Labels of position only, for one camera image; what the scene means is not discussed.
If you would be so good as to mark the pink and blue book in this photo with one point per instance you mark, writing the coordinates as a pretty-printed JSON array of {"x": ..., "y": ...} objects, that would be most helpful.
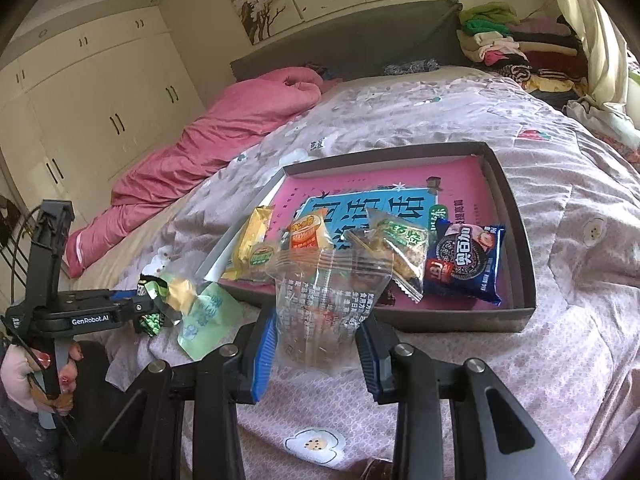
[{"x": 465, "y": 195}]

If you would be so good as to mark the pink quilt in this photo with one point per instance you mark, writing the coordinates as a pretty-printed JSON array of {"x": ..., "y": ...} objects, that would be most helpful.
[{"x": 200, "y": 150}]

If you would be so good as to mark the yellow cake packet green label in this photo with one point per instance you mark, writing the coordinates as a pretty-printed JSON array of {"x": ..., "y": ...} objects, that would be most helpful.
[{"x": 255, "y": 252}]

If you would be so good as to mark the clear plastic snack packet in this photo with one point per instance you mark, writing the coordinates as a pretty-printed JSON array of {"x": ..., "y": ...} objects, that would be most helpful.
[{"x": 325, "y": 305}]

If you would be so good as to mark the dark patterned pillow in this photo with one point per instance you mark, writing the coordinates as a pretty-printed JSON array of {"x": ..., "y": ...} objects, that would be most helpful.
[{"x": 410, "y": 67}]

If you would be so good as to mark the cream wardrobe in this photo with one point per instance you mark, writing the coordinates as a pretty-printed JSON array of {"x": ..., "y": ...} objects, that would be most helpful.
[{"x": 100, "y": 100}]

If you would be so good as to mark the dark green snack packet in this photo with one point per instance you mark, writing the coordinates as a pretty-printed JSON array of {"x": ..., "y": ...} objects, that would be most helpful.
[{"x": 150, "y": 317}]

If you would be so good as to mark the grey cardboard box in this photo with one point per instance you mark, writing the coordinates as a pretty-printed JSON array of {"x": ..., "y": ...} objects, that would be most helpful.
[{"x": 450, "y": 320}]

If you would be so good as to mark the pale green cake packet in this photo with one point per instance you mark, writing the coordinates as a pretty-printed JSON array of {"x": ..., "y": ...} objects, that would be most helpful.
[{"x": 202, "y": 317}]

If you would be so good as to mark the cream curtain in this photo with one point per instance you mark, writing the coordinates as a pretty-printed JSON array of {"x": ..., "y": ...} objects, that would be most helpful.
[{"x": 595, "y": 35}]

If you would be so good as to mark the pile of folded clothes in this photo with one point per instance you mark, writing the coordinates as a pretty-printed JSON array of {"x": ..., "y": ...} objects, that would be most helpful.
[{"x": 525, "y": 50}]

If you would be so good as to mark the dark grey headboard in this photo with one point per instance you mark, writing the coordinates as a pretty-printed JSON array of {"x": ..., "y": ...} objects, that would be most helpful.
[{"x": 350, "y": 35}]

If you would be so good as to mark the person's left forearm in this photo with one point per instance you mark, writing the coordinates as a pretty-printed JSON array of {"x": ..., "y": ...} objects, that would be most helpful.
[{"x": 20, "y": 442}]

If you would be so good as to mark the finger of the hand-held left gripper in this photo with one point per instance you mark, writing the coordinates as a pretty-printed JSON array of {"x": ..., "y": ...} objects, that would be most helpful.
[
  {"x": 125, "y": 294},
  {"x": 137, "y": 311}
]

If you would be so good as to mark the dark brown chocolate bar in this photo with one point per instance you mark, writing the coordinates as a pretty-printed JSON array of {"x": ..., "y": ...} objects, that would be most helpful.
[{"x": 386, "y": 300}]

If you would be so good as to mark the clear nut bar packet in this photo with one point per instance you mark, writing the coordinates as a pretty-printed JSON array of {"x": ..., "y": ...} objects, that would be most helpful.
[{"x": 400, "y": 250}]

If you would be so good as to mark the blue cookie packet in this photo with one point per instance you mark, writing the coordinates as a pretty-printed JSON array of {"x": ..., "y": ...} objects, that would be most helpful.
[{"x": 467, "y": 260}]

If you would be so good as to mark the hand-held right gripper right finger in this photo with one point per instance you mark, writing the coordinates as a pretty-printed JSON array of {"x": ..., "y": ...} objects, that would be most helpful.
[{"x": 372, "y": 365}]

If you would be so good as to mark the person's left hand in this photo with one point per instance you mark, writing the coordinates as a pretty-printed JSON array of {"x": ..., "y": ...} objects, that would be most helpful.
[{"x": 20, "y": 370}]

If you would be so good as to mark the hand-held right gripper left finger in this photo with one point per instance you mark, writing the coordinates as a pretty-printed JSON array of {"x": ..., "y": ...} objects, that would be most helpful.
[{"x": 262, "y": 360}]

